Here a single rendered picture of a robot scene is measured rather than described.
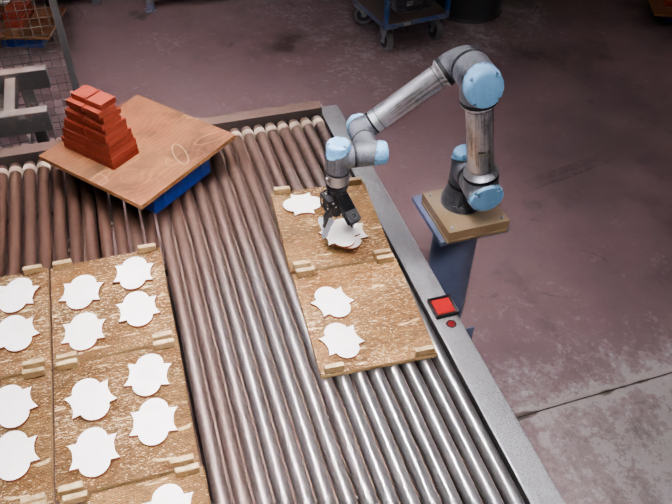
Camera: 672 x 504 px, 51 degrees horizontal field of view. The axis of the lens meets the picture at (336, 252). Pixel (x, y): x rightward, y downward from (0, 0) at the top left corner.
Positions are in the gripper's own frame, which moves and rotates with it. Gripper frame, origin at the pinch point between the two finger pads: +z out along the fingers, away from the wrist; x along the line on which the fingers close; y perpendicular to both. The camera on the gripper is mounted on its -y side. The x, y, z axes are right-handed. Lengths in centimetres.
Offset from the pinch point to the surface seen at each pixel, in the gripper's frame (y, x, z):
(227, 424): -47, 61, 6
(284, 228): 14.8, 13.2, 4.1
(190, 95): 260, -34, 98
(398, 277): -23.7, -8.6, 4.1
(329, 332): -33.6, 22.3, 3.2
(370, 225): 2.1, -13.8, 4.1
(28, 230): 57, 90, 6
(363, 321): -34.2, 10.9, 4.1
